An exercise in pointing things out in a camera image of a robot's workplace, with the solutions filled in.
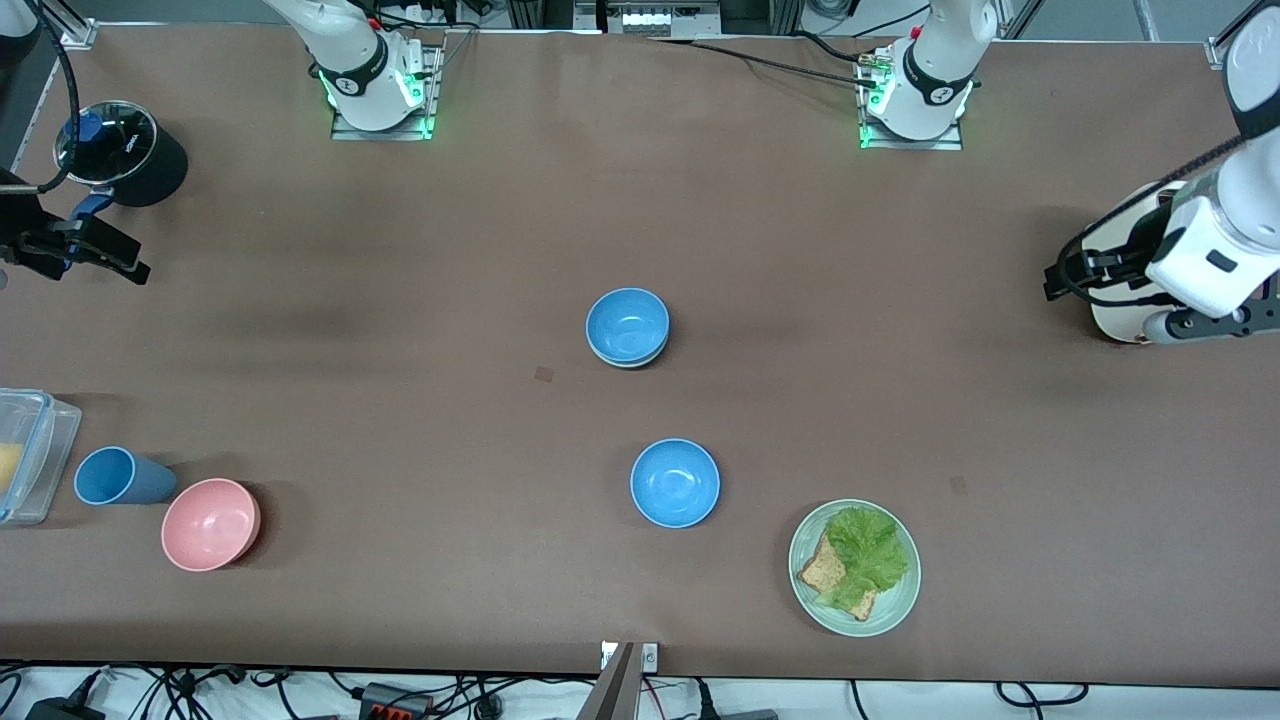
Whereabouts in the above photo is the blue bowl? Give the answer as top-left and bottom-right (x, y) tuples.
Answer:
(586, 288), (671, 364)
(630, 438), (721, 529)

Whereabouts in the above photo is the green bowl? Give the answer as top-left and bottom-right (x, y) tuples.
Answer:
(588, 340), (669, 370)

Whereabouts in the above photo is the pink bowl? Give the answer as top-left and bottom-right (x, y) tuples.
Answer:
(161, 478), (263, 573)

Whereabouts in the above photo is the white countertop appliance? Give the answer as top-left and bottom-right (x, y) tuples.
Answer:
(1088, 180), (1280, 344)

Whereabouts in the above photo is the glass pot lid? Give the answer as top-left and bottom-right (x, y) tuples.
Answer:
(53, 101), (159, 186)

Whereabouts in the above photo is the clear plastic container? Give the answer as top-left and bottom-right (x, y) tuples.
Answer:
(0, 388), (83, 527)

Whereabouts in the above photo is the blue cup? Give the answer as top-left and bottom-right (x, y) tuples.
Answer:
(74, 446), (179, 506)

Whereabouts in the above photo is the green lettuce leaf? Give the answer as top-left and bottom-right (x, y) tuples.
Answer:
(815, 506), (911, 613)

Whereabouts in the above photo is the green plate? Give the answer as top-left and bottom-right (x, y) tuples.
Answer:
(788, 498), (922, 638)

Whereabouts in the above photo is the brown bread slice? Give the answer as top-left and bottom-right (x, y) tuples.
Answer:
(797, 535), (879, 623)

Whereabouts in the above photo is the grey control box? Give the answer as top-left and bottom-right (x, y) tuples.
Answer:
(575, 0), (721, 36)

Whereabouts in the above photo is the black orange power strip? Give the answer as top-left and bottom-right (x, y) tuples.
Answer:
(360, 683), (433, 720)

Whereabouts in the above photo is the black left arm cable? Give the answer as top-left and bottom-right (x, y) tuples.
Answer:
(1055, 130), (1280, 306)

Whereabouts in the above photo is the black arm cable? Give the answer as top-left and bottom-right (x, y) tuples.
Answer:
(1055, 130), (1280, 306)
(0, 0), (81, 196)

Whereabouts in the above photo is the black pot with blue handle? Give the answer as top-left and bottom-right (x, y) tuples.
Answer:
(52, 100), (189, 223)

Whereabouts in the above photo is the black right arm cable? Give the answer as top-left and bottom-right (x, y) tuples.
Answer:
(0, 0), (81, 196)

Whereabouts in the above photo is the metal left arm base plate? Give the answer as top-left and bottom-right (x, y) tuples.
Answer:
(858, 45), (966, 151)

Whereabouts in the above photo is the short black table cable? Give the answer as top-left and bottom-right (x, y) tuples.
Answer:
(790, 32), (866, 66)

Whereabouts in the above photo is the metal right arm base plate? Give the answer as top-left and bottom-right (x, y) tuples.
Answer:
(330, 45), (443, 141)

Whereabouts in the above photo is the long black table cable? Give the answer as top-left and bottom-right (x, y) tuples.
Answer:
(650, 38), (881, 89)

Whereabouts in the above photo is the looped black floor cable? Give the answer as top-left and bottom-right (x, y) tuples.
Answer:
(995, 682), (1091, 707)

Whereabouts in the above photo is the grey camera pole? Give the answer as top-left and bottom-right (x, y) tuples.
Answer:
(575, 642), (641, 720)

